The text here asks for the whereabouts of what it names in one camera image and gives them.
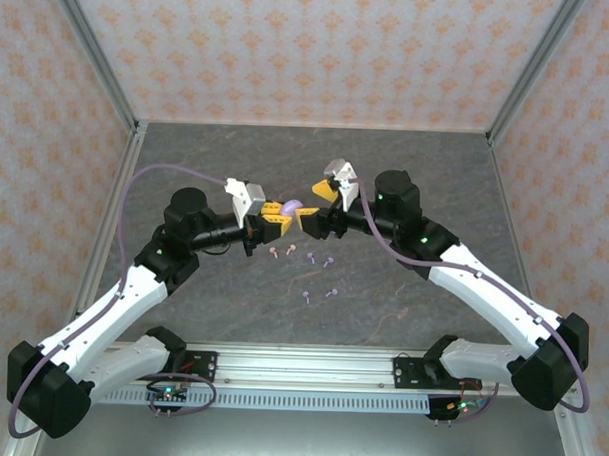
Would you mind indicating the purple earbud charging case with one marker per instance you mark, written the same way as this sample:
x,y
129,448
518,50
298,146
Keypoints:
x,y
291,206

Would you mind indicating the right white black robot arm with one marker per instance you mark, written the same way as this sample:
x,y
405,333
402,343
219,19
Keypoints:
x,y
482,294

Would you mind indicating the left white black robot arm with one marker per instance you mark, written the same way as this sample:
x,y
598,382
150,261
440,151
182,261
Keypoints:
x,y
106,311

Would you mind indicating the small circuit board with LEDs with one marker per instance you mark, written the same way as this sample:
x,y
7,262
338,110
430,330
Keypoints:
x,y
461,406
168,394

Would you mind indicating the grey metal front plate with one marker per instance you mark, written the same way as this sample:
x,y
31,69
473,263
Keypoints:
x,y
302,443

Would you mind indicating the aluminium table side rail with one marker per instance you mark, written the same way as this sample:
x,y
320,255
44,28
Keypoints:
x,y
508,195
131,152

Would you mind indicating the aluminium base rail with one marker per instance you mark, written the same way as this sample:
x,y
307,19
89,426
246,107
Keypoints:
x,y
304,368

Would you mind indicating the aluminium frame post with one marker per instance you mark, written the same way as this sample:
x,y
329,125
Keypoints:
x,y
536,66
94,50

